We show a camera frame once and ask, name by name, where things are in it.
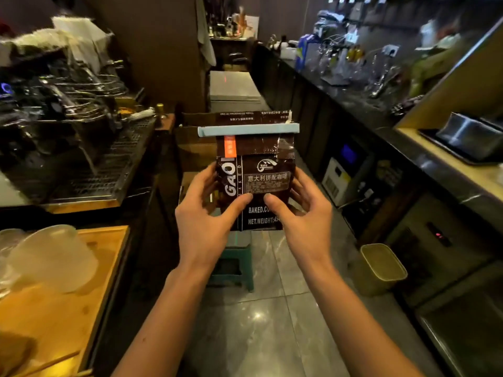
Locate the person's right hand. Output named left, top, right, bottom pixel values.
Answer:
left=263, top=166, right=334, bottom=271

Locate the person's left hand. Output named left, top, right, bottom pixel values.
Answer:
left=175, top=162, right=254, bottom=271

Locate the dark brown coffee bean bag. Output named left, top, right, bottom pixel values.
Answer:
left=214, top=110, right=296, bottom=232

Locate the person's left forearm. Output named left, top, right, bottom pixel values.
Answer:
left=111, top=263, right=215, bottom=377

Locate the person's right forearm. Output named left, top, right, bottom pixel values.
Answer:
left=300, top=255, right=427, bottom=377

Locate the white box with label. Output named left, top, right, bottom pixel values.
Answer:
left=321, top=157, right=352, bottom=208

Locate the green plastic stool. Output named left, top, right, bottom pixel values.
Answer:
left=207, top=231, right=254, bottom=292

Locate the brown cardboard box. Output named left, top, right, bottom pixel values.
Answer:
left=174, top=112, right=221, bottom=204

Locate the light blue bag sealing clip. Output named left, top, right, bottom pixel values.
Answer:
left=197, top=122, right=300, bottom=138

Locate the beige plastic waste bin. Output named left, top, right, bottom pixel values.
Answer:
left=352, top=243, right=408, bottom=297

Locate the grey chest freezer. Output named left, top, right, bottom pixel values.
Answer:
left=209, top=70, right=263, bottom=113

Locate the blue carton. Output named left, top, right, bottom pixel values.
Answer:
left=296, top=34, right=315, bottom=71

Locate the chrome tap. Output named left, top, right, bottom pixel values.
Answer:
left=367, top=45, right=401, bottom=98

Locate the under-counter fridge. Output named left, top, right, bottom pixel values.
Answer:
left=383, top=192, right=503, bottom=307

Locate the stainless steel tray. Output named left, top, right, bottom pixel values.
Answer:
left=418, top=112, right=503, bottom=166

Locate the hanging grey cloth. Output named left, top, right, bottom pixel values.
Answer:
left=195, top=0, right=217, bottom=67

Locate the translucent plastic container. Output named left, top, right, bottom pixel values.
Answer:
left=7, top=225, right=99, bottom=293

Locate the espresso machine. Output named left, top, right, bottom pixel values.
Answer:
left=0, top=35, right=158, bottom=204

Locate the wooden tray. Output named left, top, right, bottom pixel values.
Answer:
left=0, top=225, right=130, bottom=377

